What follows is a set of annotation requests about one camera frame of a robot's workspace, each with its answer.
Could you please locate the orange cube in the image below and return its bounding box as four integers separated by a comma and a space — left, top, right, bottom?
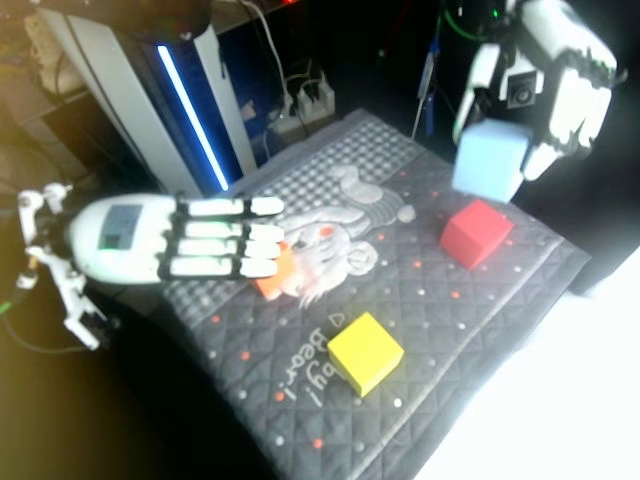
252, 239, 296, 301

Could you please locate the yellow cube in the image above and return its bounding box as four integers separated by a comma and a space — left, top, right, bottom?
326, 311, 405, 399

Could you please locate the white power strip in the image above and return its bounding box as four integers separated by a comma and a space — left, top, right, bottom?
269, 69, 336, 134

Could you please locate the red cube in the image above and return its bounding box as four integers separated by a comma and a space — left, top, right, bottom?
439, 198, 515, 270

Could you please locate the white cable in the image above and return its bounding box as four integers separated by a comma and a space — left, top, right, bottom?
239, 0, 291, 101

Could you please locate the grey quilt with bear print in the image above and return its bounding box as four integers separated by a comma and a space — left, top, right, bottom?
162, 107, 592, 480

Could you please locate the light blue cube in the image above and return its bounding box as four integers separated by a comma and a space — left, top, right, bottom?
451, 118, 532, 204

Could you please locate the white tower with blue light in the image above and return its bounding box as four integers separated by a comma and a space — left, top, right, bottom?
37, 7, 259, 201

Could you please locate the black rounded cover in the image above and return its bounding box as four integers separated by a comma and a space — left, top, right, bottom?
39, 0, 211, 44

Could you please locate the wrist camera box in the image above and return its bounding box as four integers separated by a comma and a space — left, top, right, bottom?
505, 68, 546, 110

